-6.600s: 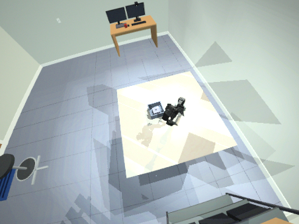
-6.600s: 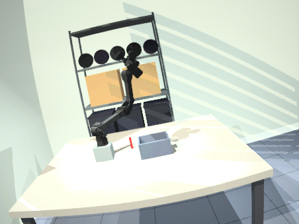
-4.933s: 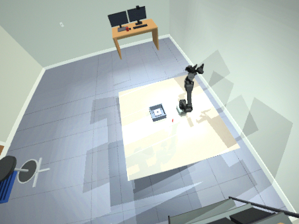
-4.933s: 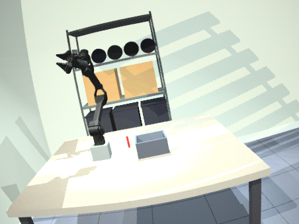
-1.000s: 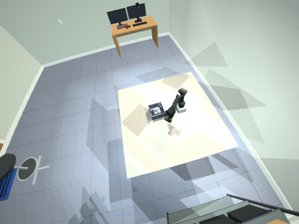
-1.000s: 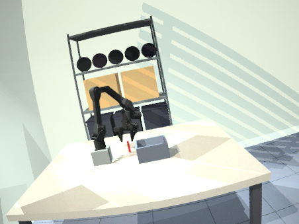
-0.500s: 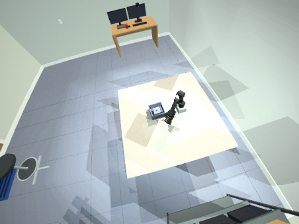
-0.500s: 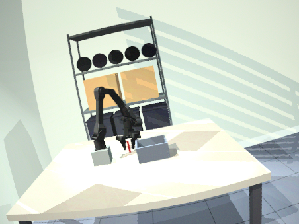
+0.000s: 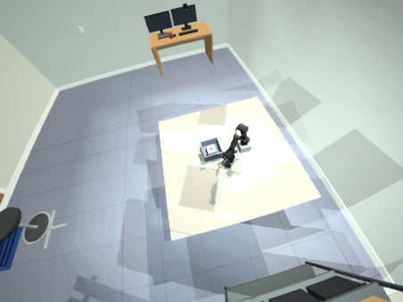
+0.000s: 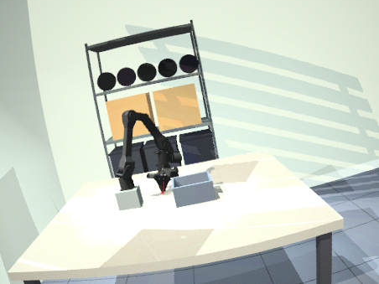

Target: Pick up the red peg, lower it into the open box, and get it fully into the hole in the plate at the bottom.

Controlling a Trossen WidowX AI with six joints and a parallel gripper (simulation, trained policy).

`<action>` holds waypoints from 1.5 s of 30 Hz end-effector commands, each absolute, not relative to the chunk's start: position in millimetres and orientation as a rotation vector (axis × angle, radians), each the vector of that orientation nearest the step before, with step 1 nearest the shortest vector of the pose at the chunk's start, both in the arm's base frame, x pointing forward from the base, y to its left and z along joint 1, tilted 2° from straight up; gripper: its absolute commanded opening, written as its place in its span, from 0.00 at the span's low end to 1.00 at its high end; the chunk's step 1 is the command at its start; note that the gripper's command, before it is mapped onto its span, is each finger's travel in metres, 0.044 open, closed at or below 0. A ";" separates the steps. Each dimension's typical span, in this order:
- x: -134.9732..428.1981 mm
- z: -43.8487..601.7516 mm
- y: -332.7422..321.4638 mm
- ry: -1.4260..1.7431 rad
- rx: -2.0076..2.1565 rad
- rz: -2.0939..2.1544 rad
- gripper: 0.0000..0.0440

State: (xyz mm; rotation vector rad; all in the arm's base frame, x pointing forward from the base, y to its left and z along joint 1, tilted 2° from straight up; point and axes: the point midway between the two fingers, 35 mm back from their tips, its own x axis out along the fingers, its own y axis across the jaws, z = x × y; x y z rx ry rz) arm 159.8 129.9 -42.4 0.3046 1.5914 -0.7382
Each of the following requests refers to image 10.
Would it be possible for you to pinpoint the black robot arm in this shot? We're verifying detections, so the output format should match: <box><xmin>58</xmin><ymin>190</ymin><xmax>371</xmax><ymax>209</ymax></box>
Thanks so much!
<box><xmin>116</xmin><ymin>110</ymin><xmax>182</xmax><ymax>191</ymax></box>

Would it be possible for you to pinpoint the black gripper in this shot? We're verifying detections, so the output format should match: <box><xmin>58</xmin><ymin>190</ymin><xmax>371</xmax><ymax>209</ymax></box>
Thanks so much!
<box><xmin>147</xmin><ymin>163</ymin><xmax>179</xmax><ymax>192</ymax></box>

